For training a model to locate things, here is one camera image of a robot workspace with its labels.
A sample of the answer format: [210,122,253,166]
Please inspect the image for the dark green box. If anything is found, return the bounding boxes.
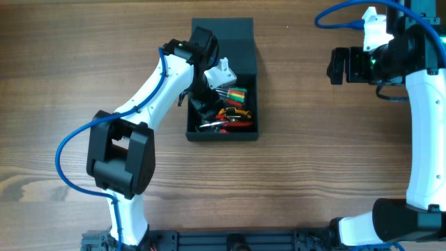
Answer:
[185,17,259,142]

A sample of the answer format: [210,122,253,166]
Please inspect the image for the orange black pliers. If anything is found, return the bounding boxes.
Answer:
[216,107,252,121]

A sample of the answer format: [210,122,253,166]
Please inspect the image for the red handled cutters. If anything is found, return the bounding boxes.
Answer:
[216,115,254,134]

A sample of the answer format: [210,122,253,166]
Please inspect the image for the clear case coloured screwdrivers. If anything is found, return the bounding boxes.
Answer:
[215,87,247,109]

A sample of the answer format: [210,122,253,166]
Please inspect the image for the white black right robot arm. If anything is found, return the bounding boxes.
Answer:
[327,1,445,250]

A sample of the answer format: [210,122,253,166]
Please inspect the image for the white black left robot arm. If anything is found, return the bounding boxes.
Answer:
[86,26,224,250]

